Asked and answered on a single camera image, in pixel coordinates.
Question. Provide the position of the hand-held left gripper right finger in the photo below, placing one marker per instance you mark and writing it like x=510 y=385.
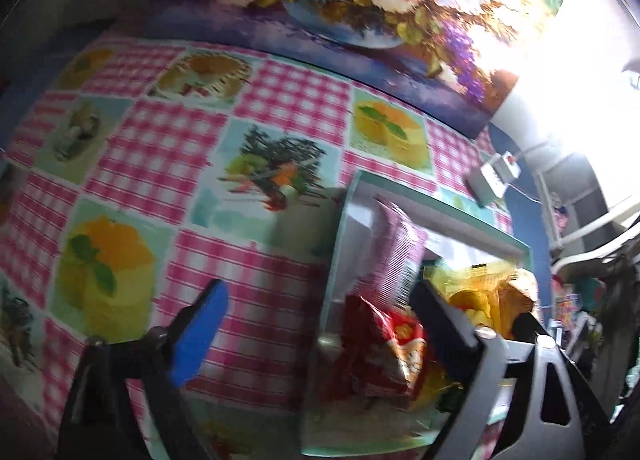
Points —
x=442 y=322

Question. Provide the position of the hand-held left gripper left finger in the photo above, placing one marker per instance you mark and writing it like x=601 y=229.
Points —
x=200 y=335

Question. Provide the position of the yellow snack packet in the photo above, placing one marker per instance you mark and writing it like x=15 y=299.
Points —
x=475 y=295

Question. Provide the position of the red cartoon snack packet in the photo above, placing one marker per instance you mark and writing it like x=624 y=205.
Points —
x=380 y=350

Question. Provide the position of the orange chips packet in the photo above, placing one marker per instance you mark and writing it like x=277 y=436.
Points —
x=517 y=297

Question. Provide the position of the pink snack packet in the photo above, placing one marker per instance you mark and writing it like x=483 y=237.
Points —
x=395 y=250

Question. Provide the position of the white tray with teal rim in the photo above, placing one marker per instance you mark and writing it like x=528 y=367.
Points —
x=360 y=220

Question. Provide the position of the colourful plastic box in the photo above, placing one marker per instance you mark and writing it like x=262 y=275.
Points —
x=570 y=310

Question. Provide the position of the white power strip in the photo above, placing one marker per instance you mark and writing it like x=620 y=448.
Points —
x=492 y=177

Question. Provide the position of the white shelf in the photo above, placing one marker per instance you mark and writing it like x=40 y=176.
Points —
x=590 y=230

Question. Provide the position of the pink checkered printed tablecloth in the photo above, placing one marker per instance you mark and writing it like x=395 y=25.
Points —
x=165 y=140

